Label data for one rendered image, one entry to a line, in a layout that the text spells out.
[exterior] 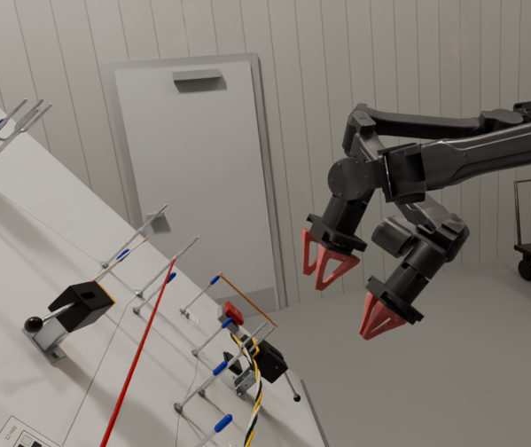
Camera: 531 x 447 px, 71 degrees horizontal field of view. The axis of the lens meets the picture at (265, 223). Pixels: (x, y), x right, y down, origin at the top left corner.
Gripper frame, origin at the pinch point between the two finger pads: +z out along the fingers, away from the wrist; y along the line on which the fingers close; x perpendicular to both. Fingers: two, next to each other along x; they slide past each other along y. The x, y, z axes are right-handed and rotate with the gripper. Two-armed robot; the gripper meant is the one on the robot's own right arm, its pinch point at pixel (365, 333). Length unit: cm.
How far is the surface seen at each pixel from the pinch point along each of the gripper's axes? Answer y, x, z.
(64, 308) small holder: 18, -48, 8
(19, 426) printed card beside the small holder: 25, -47, 15
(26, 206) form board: -9, -58, 12
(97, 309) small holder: 16.8, -45.5, 7.6
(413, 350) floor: -125, 169, 23
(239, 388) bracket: 0.9, -15.4, 19.3
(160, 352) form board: 4.3, -32.5, 16.9
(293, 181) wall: -247, 77, -22
